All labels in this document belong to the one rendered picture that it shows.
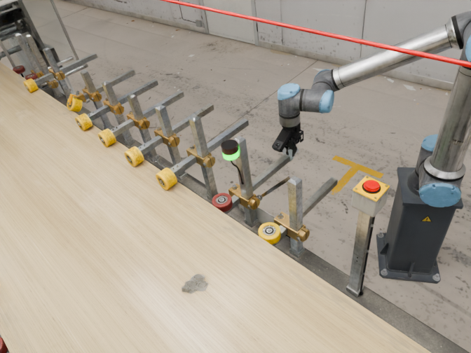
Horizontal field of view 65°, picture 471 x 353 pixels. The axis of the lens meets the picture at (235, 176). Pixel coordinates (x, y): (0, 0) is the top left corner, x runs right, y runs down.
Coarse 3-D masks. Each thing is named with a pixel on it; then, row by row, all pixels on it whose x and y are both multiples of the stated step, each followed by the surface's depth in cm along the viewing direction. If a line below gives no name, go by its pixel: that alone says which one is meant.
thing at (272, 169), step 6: (282, 156) 168; (288, 156) 168; (276, 162) 166; (282, 162) 166; (270, 168) 164; (276, 168) 164; (264, 174) 161; (270, 174) 162; (252, 180) 159; (258, 180) 159; (264, 180) 161; (252, 186) 156; (258, 186) 159; (234, 198) 153; (234, 204) 152; (228, 210) 150
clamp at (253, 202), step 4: (236, 184) 157; (232, 188) 156; (232, 192) 154; (236, 192) 154; (240, 192) 153; (232, 196) 156; (240, 196) 152; (252, 196) 151; (256, 196) 152; (240, 200) 153; (244, 200) 151; (248, 200) 149; (252, 200) 149; (256, 200) 149; (240, 204) 155; (244, 204) 152; (248, 204) 150; (252, 204) 149; (256, 204) 151; (248, 208) 152; (252, 208) 150; (256, 208) 152
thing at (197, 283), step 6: (192, 276) 123; (198, 276) 121; (204, 276) 122; (186, 282) 120; (192, 282) 119; (198, 282) 119; (204, 282) 120; (186, 288) 119; (192, 288) 119; (198, 288) 118; (204, 288) 119
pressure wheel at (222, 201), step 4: (216, 196) 148; (220, 196) 148; (224, 196) 148; (228, 196) 147; (212, 200) 147; (216, 200) 147; (220, 200) 146; (224, 200) 146; (228, 200) 146; (212, 204) 146; (216, 204) 145; (220, 204) 145; (224, 204) 145; (228, 204) 145; (232, 204) 148; (220, 208) 144; (224, 208) 145; (228, 208) 146
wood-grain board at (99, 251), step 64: (0, 128) 214; (64, 128) 204; (0, 192) 170; (64, 192) 164; (128, 192) 158; (192, 192) 153; (0, 256) 141; (64, 256) 136; (128, 256) 132; (192, 256) 129; (256, 256) 125; (0, 320) 120; (64, 320) 117; (128, 320) 114; (192, 320) 111; (256, 320) 109; (320, 320) 106
